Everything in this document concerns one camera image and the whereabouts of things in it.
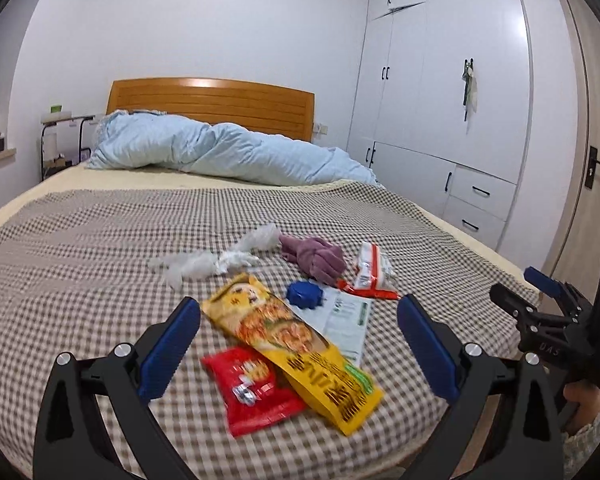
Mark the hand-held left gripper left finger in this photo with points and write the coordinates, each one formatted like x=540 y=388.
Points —
x=172 y=342

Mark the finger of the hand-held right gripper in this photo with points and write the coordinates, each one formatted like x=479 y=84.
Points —
x=542 y=280
x=512 y=302

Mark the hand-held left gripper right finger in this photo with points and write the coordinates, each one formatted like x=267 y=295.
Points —
x=425 y=345

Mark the clear plastic bag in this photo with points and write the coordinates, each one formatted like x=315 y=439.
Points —
x=190 y=265

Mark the white and green pouch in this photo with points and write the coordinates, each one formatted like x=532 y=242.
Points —
x=345 y=320

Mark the red snack packet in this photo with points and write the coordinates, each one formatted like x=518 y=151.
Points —
x=250 y=390

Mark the red and white packet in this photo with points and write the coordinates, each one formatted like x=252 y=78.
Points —
x=372 y=270

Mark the yellow snack bag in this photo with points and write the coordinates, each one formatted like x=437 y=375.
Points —
x=280 y=330

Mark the blue plastic cap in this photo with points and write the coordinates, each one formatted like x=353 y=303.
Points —
x=305 y=294

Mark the purple cloth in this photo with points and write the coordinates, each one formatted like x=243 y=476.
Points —
x=315 y=255

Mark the person's right forearm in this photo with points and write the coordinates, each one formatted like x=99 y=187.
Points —
x=587 y=452

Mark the person's right hand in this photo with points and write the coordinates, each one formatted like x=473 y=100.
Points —
x=587 y=400

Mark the brown checked bedspread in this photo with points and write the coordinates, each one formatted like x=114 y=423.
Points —
x=105 y=260

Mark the light blue duvet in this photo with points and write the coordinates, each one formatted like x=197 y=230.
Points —
x=230 y=155

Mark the white wardrobe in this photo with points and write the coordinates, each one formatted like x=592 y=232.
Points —
x=430 y=85

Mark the black bedside rack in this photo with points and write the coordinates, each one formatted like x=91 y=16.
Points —
x=62 y=119

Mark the wall socket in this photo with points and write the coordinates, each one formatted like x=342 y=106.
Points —
x=321 y=128

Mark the wooden bed frame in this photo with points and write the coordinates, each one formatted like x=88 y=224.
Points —
x=205 y=100

